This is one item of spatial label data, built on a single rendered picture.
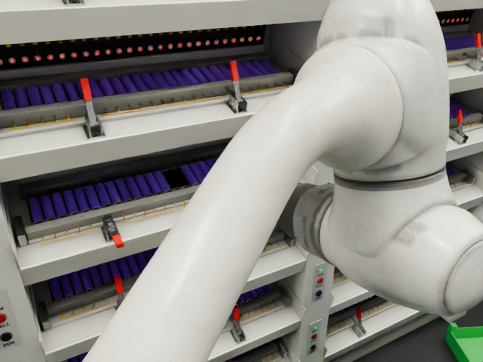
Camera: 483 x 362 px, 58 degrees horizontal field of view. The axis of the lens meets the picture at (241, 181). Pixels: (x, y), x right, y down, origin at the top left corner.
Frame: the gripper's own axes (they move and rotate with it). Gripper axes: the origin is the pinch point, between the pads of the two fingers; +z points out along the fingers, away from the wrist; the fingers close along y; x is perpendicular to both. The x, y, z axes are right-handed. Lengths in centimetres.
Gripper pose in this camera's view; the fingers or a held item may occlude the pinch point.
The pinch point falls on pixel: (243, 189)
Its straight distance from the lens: 71.4
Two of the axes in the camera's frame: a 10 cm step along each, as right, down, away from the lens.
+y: -8.8, 2.2, -4.2
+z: -4.6, -1.6, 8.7
